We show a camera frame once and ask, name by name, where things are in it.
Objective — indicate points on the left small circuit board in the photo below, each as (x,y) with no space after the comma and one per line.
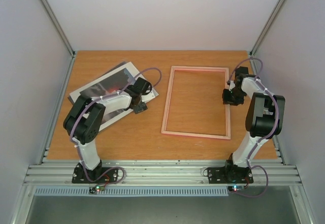
(96,189)

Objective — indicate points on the dark backing sheet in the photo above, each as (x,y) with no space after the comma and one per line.
(109,98)

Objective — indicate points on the aluminium front rail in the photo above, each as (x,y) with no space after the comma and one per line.
(163,173)

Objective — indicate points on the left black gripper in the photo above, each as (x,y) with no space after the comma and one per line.
(137,109)

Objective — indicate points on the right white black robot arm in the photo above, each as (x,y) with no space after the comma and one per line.
(264,119)

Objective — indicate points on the right small circuit board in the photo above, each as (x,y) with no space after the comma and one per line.
(236,188)

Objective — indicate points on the grey slotted cable duct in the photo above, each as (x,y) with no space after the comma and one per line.
(133,191)

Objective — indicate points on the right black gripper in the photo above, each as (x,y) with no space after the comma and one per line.
(229,97)

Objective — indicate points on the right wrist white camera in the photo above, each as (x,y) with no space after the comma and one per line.
(230,84)

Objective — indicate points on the left aluminium corner post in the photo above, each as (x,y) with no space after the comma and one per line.
(57,26)

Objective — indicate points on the aluminium corner post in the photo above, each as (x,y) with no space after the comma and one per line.
(270,21)
(57,26)

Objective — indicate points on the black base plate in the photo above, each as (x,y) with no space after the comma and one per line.
(95,176)
(215,174)

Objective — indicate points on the right aluminium corner post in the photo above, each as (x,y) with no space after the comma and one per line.
(270,21)

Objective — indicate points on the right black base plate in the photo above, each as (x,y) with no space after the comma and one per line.
(215,174)

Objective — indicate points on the pink wooden picture frame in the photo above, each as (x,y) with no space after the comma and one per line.
(164,130)

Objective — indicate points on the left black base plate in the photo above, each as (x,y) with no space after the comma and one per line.
(95,176)

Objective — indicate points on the small circuit board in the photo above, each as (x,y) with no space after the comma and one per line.
(96,189)
(236,188)

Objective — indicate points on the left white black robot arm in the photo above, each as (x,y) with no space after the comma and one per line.
(83,124)

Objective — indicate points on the sunset landscape photo white border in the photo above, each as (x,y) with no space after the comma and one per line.
(106,84)

